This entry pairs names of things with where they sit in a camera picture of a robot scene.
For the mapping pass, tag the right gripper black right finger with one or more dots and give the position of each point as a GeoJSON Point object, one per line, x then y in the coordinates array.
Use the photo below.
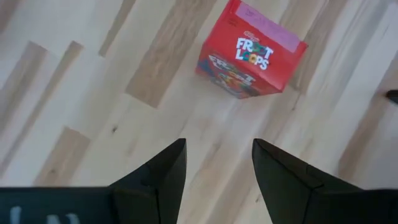
{"type": "Point", "coordinates": [295, 196]}

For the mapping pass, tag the red Froot Loops cereal box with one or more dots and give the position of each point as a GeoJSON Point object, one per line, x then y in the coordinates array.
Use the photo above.
{"type": "Point", "coordinates": [248, 56]}

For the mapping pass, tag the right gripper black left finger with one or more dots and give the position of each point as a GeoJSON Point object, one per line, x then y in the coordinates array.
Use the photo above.
{"type": "Point", "coordinates": [155, 193]}

